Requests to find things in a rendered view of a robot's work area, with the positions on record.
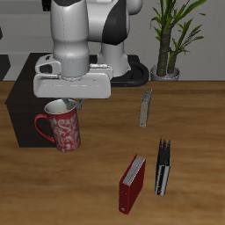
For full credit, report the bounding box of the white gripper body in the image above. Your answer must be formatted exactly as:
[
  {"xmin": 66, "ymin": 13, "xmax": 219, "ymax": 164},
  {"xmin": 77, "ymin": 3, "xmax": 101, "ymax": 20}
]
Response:
[{"xmin": 33, "ymin": 63, "xmax": 114, "ymax": 99}]

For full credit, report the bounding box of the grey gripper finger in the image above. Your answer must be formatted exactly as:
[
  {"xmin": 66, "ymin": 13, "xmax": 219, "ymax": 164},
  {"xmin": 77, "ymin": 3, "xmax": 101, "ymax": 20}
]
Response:
[
  {"xmin": 66, "ymin": 98, "xmax": 76, "ymax": 112},
  {"xmin": 76, "ymin": 98, "xmax": 86, "ymax": 111}
]

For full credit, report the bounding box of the red patterned mug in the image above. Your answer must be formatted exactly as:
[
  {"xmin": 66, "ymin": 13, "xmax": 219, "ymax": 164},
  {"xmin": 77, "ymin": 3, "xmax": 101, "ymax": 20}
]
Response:
[{"xmin": 33, "ymin": 98, "xmax": 82, "ymax": 153}]

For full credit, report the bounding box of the dark brown desk caddy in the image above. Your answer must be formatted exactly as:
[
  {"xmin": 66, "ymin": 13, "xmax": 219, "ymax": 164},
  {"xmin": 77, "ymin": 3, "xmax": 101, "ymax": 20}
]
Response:
[{"xmin": 4, "ymin": 53, "xmax": 60, "ymax": 149}]

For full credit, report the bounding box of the grey standing book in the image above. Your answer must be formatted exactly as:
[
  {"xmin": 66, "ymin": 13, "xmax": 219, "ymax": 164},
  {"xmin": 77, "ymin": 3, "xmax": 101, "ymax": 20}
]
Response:
[{"xmin": 138, "ymin": 89, "xmax": 153, "ymax": 128}]

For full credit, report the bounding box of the red standing book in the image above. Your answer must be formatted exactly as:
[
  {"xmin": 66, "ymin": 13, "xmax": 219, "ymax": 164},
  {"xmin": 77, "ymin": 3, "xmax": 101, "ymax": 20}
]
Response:
[{"xmin": 119, "ymin": 154, "xmax": 147, "ymax": 215}]

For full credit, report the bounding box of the black standing book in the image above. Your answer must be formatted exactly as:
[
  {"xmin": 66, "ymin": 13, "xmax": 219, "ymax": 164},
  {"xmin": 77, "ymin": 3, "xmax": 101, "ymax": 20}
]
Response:
[{"xmin": 154, "ymin": 137, "xmax": 172, "ymax": 197}]

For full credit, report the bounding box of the green pot plant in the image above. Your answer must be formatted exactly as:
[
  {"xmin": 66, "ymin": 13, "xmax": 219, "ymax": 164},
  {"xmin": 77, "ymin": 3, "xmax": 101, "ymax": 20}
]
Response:
[{"xmin": 149, "ymin": 0, "xmax": 208, "ymax": 82}]

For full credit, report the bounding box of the flat black base plate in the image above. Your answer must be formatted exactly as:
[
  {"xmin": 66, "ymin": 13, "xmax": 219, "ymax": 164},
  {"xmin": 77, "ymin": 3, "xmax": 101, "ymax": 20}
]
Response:
[{"xmin": 87, "ymin": 54, "xmax": 150, "ymax": 88}]

